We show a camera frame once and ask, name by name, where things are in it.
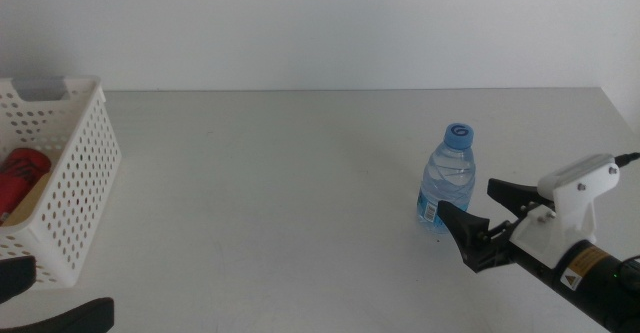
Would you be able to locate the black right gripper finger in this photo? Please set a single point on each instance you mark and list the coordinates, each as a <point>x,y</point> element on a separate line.
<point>465,230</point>
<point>515,195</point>

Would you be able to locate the red cola can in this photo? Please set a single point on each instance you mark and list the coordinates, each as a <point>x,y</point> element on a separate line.
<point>20,175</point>

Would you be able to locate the clear water bottle blue cap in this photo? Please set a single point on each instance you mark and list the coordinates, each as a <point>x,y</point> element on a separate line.
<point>447,173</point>

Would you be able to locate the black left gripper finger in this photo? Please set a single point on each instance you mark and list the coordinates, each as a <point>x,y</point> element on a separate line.
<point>17,275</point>
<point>75,318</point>

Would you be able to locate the white perforated plastic basket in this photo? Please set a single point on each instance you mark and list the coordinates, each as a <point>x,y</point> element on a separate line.
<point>75,183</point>

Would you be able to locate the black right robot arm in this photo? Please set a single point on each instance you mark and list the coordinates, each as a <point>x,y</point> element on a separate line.
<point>615,298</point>

